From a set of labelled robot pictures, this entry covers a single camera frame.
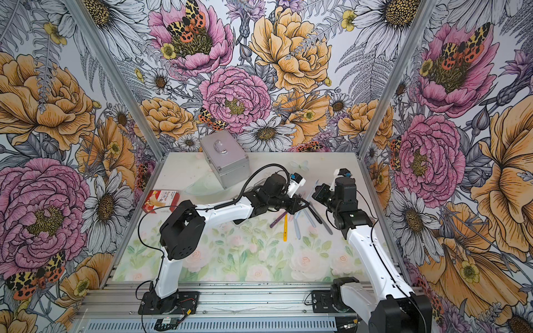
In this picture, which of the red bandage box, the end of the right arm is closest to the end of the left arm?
the end of the right arm

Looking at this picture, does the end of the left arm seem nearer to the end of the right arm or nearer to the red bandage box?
the end of the right arm

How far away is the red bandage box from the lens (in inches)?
38.3
